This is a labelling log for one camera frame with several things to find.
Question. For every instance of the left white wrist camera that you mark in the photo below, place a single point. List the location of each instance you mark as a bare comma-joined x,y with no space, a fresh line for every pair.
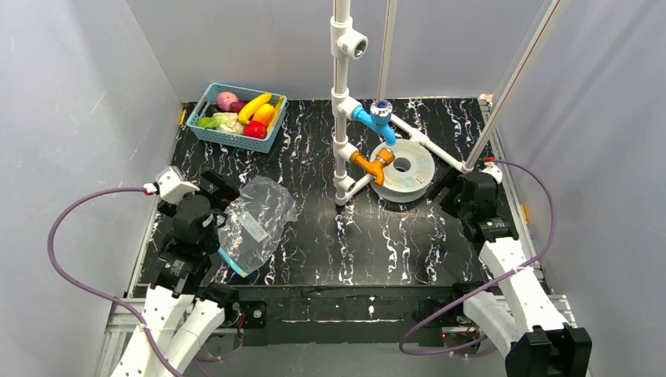
170,186

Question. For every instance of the red toy apple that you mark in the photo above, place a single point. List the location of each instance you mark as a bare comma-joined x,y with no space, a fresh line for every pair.
255,129

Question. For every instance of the orange toy mango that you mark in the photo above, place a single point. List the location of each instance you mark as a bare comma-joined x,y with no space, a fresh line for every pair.
264,114

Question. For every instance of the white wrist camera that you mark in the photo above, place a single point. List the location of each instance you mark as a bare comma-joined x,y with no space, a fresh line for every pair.
490,167
170,186

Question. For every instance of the yellow toy banana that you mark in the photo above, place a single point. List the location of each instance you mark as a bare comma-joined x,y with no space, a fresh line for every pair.
245,116

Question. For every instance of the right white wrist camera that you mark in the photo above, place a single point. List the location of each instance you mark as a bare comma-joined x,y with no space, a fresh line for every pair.
490,167

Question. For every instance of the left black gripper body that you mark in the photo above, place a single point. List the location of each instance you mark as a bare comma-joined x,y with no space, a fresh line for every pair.
216,186

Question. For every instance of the clear zip top bag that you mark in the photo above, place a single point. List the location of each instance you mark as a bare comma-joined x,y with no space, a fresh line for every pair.
254,224

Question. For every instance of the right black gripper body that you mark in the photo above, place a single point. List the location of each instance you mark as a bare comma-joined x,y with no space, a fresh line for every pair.
459,190

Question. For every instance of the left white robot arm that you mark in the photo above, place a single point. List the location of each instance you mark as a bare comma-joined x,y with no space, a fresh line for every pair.
178,314

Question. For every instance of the pink toy potato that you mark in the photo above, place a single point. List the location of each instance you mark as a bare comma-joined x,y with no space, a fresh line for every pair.
225,100

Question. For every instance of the green white toy cabbage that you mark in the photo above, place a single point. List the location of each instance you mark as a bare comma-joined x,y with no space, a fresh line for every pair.
222,121

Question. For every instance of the orange plastic faucet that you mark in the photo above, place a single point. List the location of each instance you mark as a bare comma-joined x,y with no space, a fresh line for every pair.
375,167

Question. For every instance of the light blue plastic basket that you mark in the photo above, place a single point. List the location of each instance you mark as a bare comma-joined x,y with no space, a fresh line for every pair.
209,97

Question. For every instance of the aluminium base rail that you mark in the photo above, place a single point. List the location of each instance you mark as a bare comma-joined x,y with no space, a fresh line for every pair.
333,315

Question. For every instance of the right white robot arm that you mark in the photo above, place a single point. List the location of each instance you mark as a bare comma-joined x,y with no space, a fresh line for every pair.
534,338

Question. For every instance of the blue plastic faucet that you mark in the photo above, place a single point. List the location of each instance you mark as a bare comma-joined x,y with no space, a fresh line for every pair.
377,118

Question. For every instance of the yellow toy corn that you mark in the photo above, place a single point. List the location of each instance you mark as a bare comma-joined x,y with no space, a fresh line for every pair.
277,107

